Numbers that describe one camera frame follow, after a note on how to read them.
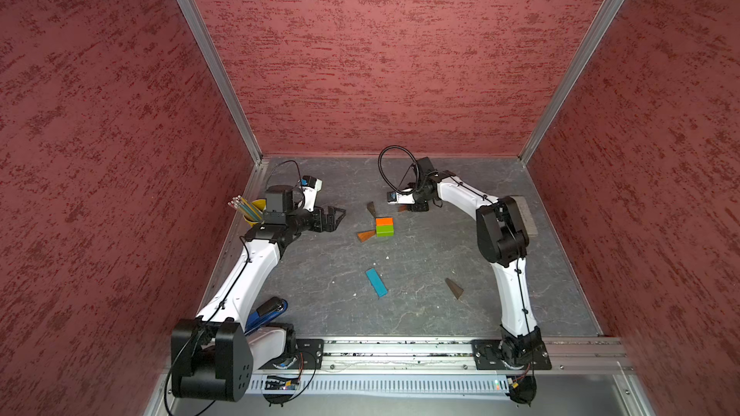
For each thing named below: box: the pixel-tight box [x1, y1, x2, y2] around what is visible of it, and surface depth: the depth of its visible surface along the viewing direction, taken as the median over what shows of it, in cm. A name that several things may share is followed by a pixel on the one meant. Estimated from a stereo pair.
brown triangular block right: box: [445, 277, 465, 300], surface depth 86 cm
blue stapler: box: [243, 296, 289, 336], surface depth 79 cm
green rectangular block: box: [375, 224, 395, 237], surface depth 99 cm
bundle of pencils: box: [227, 194, 264, 222], surface depth 87 cm
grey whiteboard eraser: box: [504, 195, 539, 244], surface depth 62 cm
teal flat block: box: [365, 267, 389, 298], surface depth 87 cm
